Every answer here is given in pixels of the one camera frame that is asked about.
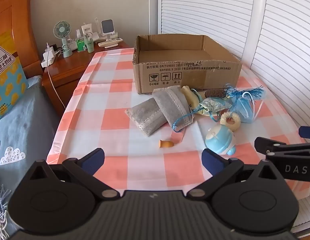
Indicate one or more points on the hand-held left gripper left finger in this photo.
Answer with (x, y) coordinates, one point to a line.
(93, 158)

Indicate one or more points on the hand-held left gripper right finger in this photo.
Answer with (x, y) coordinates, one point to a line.
(212, 162)

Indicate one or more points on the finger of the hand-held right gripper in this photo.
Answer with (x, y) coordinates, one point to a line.
(272, 145)
(307, 132)

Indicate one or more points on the round blue plush toy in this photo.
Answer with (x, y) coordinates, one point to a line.
(217, 140)

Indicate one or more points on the blue face mask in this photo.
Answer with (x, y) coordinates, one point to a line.
(245, 110)

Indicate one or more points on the small orange rubber piece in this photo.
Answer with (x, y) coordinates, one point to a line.
(166, 144)

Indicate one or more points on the grey fabric sachet bag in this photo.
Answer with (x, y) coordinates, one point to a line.
(145, 118)
(170, 102)

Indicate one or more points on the cardboard box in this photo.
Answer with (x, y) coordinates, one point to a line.
(185, 72)

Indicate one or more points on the cream yellow cloth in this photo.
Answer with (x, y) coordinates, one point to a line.
(190, 100)

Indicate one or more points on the brown knitted pouch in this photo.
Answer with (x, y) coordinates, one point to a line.
(215, 93)

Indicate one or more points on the pink white checkered tablecloth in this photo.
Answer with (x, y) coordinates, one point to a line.
(115, 90)

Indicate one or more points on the blue cloud print bedsheet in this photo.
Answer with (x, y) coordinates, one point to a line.
(20, 130)

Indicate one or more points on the wooden nightstand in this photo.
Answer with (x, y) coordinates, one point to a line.
(67, 72)

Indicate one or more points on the grey fringed blanket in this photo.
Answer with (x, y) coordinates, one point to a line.
(1, 212)

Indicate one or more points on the white power strip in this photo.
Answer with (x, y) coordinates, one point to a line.
(48, 61)

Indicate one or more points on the green tube bottle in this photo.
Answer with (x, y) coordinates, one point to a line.
(90, 45)

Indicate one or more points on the yellow blue snack bag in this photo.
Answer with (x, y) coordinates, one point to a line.
(7, 85)

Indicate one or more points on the white charger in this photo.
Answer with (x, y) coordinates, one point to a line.
(48, 53)

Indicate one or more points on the green pump bottle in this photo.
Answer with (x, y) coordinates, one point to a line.
(80, 43)

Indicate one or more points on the white remote control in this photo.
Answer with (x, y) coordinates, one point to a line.
(111, 42)

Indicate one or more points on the black power adapter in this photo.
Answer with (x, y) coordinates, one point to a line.
(53, 47)

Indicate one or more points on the white curved tube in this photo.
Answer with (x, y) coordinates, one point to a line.
(257, 17)

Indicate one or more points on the white cosmetic tube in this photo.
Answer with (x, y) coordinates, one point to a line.
(86, 29)

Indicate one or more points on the phone on white stand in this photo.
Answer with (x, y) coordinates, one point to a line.
(107, 27)

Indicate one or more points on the green desk fan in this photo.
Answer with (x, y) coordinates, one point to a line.
(62, 28)

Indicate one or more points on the wooden headboard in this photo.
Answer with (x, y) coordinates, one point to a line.
(22, 30)

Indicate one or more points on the white louvred closet door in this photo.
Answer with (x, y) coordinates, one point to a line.
(207, 7)

